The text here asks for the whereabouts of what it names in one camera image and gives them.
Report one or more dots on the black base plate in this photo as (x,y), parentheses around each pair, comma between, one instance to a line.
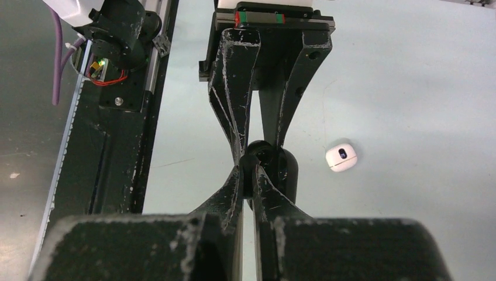
(108,158)

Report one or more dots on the white earbud charging case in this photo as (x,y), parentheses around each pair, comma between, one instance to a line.
(341,157)

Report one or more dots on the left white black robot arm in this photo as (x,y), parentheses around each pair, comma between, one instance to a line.
(260,59)

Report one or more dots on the black earbud charging case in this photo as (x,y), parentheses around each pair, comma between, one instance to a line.
(275,170)

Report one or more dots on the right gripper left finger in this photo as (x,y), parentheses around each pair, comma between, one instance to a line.
(205,244)

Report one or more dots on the grey slotted cable duct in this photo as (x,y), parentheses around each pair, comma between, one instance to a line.
(50,203)

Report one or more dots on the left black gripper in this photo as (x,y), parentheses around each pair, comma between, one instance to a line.
(273,48)

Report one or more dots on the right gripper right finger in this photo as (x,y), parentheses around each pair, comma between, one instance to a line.
(291,245)

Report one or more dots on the left controller board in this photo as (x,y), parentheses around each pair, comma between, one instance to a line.
(97,72)

